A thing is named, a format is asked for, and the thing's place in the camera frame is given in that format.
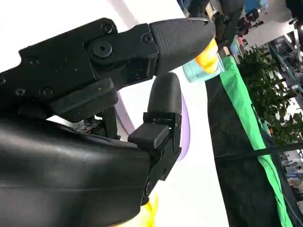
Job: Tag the black table skirt cloth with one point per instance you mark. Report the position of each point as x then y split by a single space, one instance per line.
236 184

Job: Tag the lilac plate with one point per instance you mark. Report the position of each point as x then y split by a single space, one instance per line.
185 132

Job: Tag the green leafy plant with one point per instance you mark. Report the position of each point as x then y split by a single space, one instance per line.
267 89

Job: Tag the green cloth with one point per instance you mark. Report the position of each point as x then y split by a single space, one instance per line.
246 118

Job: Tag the pale green mug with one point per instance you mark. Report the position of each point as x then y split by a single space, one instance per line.
191 73

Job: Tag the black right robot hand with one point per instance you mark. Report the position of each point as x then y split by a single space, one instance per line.
71 170

